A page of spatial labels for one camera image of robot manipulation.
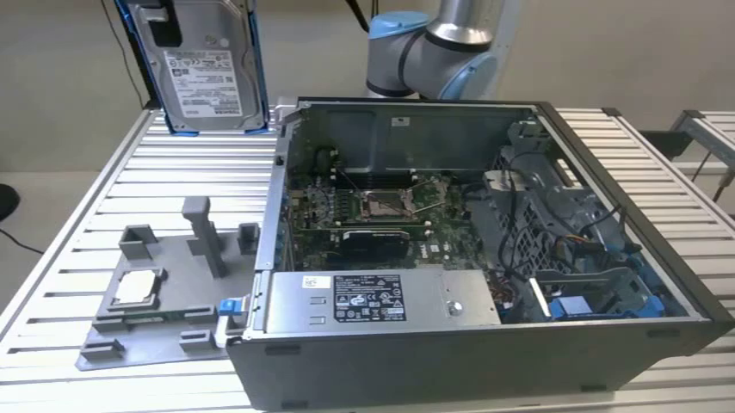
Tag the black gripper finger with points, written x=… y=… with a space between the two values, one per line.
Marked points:
x=167 y=32

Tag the hard disk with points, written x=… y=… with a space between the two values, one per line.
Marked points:
x=207 y=86

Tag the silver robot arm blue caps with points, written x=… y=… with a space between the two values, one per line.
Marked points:
x=436 y=34

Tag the blue disk carrier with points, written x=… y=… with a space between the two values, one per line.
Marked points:
x=571 y=309

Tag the grey metal disk bay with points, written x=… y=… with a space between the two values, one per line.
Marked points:
x=608 y=275

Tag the white case sticker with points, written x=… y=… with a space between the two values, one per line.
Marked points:
x=402 y=121

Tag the black round floor object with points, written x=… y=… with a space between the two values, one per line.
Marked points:
x=7 y=200

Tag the black RAM slot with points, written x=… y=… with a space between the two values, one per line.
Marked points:
x=379 y=226
x=379 y=220
x=379 y=180

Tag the CPU socket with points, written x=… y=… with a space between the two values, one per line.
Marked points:
x=384 y=206

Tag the silver CPU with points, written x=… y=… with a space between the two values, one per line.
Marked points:
x=136 y=287

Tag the grey parts rack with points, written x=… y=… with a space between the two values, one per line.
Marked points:
x=184 y=292

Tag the black graphics card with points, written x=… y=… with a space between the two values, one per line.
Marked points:
x=374 y=245

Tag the blue case release latch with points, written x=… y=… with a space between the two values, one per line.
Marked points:
x=227 y=307

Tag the green motherboard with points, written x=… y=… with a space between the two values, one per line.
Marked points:
x=442 y=228

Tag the black power supply label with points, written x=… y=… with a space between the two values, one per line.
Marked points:
x=367 y=301

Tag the grey power supply unit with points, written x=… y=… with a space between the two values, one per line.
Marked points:
x=424 y=297

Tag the grey perforated drive cage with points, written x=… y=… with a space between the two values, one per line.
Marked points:
x=534 y=241

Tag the grey open PC case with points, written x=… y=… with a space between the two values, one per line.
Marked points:
x=402 y=370

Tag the metal slat side table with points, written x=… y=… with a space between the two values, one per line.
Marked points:
x=715 y=125

